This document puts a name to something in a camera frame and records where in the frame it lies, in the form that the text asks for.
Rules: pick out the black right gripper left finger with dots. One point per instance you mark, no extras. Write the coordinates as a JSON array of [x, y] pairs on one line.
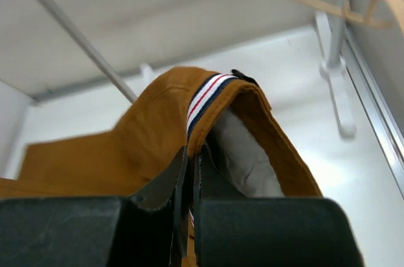
[[147, 228]]

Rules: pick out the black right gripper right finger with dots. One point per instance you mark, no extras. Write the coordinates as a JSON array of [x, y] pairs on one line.
[[234, 230]]

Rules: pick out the brown trousers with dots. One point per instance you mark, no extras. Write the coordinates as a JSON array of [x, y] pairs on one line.
[[182, 108]]

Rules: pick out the white metal clothes rack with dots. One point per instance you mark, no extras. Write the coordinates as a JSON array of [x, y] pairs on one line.
[[333, 67]]

